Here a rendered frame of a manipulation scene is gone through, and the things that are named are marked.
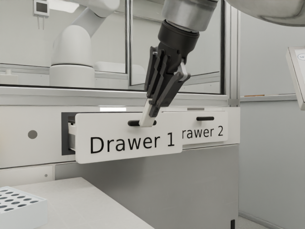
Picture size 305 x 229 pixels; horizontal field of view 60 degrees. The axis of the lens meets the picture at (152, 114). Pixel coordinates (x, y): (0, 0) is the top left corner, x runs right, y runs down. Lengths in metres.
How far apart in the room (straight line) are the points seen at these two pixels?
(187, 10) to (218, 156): 0.67
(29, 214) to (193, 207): 0.66
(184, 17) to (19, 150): 0.49
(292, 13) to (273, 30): 2.00
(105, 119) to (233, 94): 0.61
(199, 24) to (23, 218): 0.41
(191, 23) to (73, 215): 0.38
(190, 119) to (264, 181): 1.54
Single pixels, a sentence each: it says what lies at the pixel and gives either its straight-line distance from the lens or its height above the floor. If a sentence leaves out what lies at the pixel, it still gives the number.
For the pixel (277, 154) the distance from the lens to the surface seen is 2.26.
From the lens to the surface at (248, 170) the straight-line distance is 2.44.
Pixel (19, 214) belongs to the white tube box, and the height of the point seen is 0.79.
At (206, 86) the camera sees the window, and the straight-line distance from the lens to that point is 1.01.
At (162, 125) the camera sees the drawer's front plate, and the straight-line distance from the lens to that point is 0.69.
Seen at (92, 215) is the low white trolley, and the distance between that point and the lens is 0.48.
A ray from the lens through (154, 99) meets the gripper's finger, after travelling 0.56.
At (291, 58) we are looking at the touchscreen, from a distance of 1.23.
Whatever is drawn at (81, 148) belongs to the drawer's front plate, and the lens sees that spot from 0.60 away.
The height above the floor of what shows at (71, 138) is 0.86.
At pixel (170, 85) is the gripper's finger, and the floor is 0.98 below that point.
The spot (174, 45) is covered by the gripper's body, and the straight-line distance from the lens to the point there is 0.49.
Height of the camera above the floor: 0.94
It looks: 1 degrees down
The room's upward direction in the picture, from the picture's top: straight up
